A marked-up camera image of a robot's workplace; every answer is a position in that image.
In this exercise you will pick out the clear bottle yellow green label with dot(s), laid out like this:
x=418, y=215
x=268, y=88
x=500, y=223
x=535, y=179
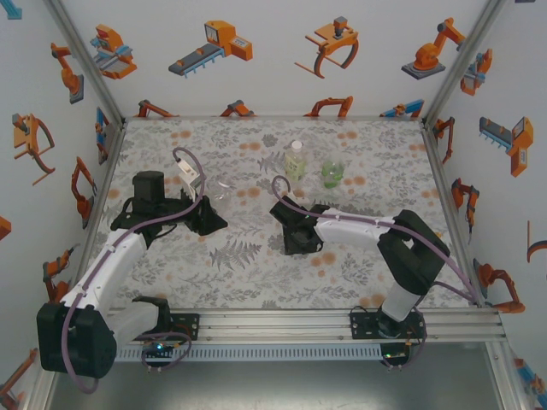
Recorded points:
x=295, y=168

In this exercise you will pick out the small green-tinted plastic cup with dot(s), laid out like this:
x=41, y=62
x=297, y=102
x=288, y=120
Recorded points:
x=333, y=177

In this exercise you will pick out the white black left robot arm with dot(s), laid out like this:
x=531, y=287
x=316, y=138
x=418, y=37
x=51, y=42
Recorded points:
x=107, y=269

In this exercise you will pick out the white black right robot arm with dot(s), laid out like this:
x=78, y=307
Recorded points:
x=354, y=228

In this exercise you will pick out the grey floral table cloth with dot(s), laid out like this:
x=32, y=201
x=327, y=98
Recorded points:
x=256, y=128

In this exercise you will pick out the small circuit board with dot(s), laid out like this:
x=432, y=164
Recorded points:
x=393, y=355
x=157, y=348

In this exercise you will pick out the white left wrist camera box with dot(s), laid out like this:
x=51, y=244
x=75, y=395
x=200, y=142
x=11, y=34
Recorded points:
x=188, y=171

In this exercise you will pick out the aluminium table side rail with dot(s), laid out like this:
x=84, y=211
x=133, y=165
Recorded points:
x=106, y=171
x=442, y=171

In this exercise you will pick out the wide aluminium mounting rail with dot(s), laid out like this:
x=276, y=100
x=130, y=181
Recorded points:
x=273, y=326

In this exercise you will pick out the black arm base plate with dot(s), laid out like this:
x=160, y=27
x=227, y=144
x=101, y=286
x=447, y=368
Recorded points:
x=358, y=324
x=192, y=326

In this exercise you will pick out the thin aluminium rear rail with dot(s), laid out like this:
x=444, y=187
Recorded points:
x=273, y=117

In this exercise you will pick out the aluminium frame post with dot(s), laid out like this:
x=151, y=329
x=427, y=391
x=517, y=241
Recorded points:
x=87, y=64
x=460, y=64

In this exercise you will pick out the aluminium frame leg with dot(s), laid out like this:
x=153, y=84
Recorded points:
x=36, y=397
x=502, y=376

